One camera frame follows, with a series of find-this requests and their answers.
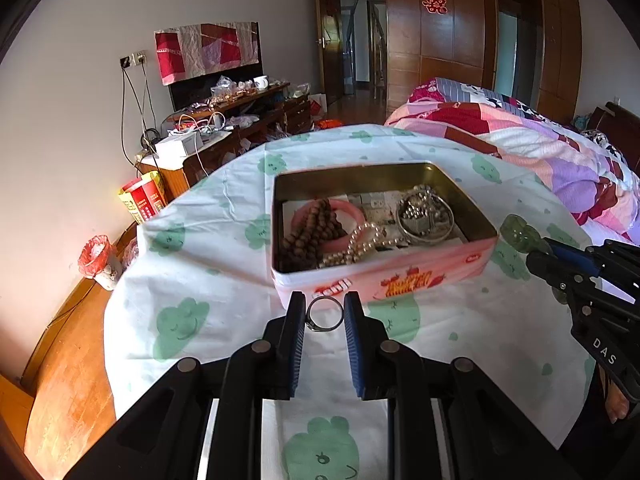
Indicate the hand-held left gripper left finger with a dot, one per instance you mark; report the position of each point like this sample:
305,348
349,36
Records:
295,345

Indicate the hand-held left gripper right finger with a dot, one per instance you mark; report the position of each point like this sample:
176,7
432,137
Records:
351,350

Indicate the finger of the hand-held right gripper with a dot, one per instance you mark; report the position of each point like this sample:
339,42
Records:
575,255
560,275

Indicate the pink tin box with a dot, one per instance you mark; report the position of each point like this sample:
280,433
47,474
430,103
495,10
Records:
450,270

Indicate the silver bangle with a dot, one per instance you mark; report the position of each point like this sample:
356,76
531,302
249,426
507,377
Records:
425,240

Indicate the pink bangle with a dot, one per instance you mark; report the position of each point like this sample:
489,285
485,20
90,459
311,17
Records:
356,214

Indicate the person's foot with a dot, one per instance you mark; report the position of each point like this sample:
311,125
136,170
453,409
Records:
616,405

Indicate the patchwork bed quilt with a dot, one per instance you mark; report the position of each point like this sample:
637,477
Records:
525,145

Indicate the white green-print tablecloth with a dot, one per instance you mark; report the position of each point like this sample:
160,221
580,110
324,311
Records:
200,270

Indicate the wooden bed headboard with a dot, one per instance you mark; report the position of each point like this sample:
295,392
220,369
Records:
615,120

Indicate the paper cards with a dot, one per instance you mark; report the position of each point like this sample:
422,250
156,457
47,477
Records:
380,205

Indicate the clear plastic bag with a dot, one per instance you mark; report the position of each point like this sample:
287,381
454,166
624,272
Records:
130,252

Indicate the wooden television cabinet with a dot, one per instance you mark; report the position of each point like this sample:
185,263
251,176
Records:
172,180

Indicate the yellow and red bag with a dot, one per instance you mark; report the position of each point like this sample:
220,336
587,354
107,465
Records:
145,200

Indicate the trash bin with red liner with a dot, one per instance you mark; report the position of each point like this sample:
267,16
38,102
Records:
97,262

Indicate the orange item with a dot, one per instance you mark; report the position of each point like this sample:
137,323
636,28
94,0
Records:
331,123

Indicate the wooden wardrobe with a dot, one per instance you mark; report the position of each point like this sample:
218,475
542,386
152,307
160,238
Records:
450,60

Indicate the white cardboard box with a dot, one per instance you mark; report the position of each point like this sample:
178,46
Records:
175,146

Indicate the white paper bag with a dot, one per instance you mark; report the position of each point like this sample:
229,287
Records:
316,105

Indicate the white mug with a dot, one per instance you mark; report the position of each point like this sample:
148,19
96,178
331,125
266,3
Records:
260,82

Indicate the clear snack bag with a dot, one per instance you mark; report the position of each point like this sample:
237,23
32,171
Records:
222,90

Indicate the black television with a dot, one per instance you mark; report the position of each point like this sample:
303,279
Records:
200,89

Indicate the wooden door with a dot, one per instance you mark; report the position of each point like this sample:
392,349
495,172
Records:
331,60

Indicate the red patchwork dust cloth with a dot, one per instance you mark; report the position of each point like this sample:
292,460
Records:
200,50

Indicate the red paper wall decoration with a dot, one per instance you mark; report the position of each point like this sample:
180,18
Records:
434,2

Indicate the wall power socket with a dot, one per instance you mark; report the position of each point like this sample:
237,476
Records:
132,59

